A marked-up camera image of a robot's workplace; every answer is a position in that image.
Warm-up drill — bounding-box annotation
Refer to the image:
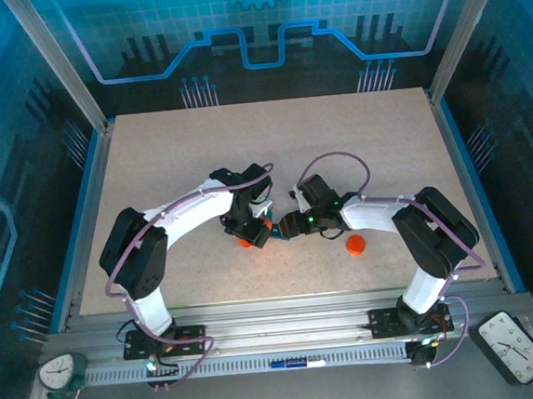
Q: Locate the green round alarm clock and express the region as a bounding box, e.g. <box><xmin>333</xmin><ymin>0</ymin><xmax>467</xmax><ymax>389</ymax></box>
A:
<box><xmin>36</xmin><ymin>350</ymin><xmax>91</xmax><ymax>399</ymax></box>

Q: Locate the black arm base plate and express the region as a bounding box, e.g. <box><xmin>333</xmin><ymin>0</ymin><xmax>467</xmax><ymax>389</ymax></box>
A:
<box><xmin>121</xmin><ymin>324</ymin><xmax>209</xmax><ymax>362</ymax></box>
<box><xmin>366</xmin><ymin>302</ymin><xmax>456</xmax><ymax>340</ymax></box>

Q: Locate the aluminium frame post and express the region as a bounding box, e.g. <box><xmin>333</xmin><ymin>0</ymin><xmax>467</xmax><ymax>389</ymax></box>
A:
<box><xmin>419</xmin><ymin>0</ymin><xmax>513</xmax><ymax>105</ymax></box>
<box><xmin>1</xmin><ymin>0</ymin><xmax>117</xmax><ymax>141</ymax></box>

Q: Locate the blue white marker pen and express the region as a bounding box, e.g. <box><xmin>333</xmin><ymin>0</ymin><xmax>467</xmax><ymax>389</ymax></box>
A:
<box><xmin>269</xmin><ymin>354</ymin><xmax>326</xmax><ymax>372</ymax></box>

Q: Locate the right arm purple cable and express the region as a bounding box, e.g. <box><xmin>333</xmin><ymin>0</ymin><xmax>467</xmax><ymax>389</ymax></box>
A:
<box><xmin>292</xmin><ymin>139</ymin><xmax>496</xmax><ymax>379</ymax></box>

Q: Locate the black alarm clock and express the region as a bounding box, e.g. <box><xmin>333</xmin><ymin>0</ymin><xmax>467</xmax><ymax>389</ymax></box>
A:
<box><xmin>467</xmin><ymin>307</ymin><xmax>533</xmax><ymax>391</ymax></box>

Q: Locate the slotted grey cable duct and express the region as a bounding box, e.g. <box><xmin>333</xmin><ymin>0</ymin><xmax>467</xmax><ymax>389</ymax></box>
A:
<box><xmin>83</xmin><ymin>339</ymin><xmax>415</xmax><ymax>390</ymax></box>

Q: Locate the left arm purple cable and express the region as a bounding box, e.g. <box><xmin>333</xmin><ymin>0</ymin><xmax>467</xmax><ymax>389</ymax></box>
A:
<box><xmin>94</xmin><ymin>161</ymin><xmax>295</xmax><ymax>397</ymax></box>

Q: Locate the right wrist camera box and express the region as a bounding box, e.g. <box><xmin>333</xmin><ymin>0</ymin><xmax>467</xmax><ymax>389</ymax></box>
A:
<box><xmin>287</xmin><ymin>184</ymin><xmax>313</xmax><ymax>216</ymax></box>

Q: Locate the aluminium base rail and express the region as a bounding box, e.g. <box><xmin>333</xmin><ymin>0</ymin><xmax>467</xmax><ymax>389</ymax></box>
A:
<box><xmin>43</xmin><ymin>276</ymin><xmax>533</xmax><ymax>370</ymax></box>

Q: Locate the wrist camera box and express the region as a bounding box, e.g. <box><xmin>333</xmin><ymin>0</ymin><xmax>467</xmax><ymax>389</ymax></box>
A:
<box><xmin>250</xmin><ymin>200</ymin><xmax>276</xmax><ymax>219</ymax></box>
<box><xmin>287</xmin><ymin>184</ymin><xmax>313</xmax><ymax>216</ymax></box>

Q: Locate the black controller box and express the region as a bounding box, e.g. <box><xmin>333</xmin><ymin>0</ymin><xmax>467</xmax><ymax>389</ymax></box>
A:
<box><xmin>142</xmin><ymin>352</ymin><xmax>181</xmax><ymax>392</ymax></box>
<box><xmin>406</xmin><ymin>337</ymin><xmax>444</xmax><ymax>369</ymax></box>

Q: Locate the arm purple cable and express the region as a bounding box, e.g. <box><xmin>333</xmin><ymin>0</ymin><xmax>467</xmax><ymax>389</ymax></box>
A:
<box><xmin>292</xmin><ymin>139</ymin><xmax>496</xmax><ymax>379</ymax></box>
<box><xmin>94</xmin><ymin>161</ymin><xmax>295</xmax><ymax>397</ymax></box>

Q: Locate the aluminium table side rail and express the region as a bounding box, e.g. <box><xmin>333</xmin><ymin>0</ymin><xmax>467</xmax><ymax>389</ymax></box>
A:
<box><xmin>424</xmin><ymin>86</ymin><xmax>513</xmax><ymax>299</ymax></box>
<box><xmin>31</xmin><ymin>118</ymin><xmax>134</xmax><ymax>334</ymax></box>

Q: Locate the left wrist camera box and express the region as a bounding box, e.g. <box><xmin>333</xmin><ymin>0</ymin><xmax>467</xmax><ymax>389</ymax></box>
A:
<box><xmin>250</xmin><ymin>200</ymin><xmax>276</xmax><ymax>219</ymax></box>

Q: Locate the orange pill bottle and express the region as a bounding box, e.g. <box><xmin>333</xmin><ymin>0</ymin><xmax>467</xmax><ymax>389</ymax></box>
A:
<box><xmin>234</xmin><ymin>215</ymin><xmax>273</xmax><ymax>250</ymax></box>

